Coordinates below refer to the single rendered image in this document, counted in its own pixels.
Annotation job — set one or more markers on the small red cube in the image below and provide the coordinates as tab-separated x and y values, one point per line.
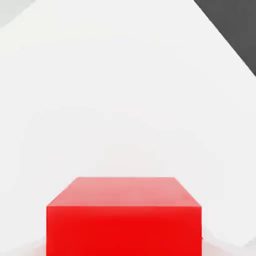
124	230

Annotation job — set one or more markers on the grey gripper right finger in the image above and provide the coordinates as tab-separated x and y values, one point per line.
209	249

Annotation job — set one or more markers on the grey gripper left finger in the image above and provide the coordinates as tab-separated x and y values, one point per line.
41	250

